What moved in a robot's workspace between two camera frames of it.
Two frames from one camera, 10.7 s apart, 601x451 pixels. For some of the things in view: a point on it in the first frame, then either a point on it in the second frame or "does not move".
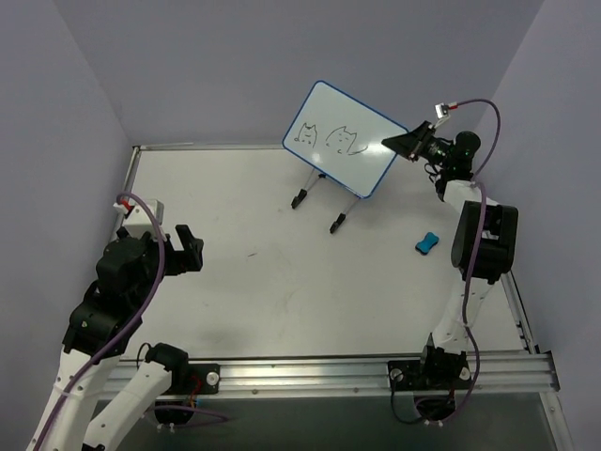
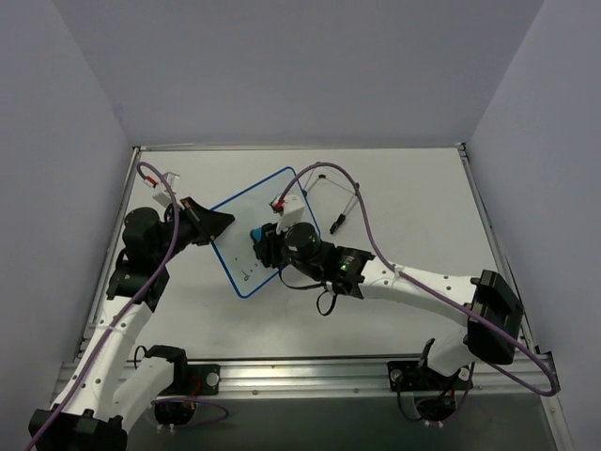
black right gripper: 421,144 → 267,246
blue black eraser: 429,241 → 256,234
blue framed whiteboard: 343,138 → 251,208
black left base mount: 202,379 does not move
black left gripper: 177,256 → 196,222
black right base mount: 406,374 does not move
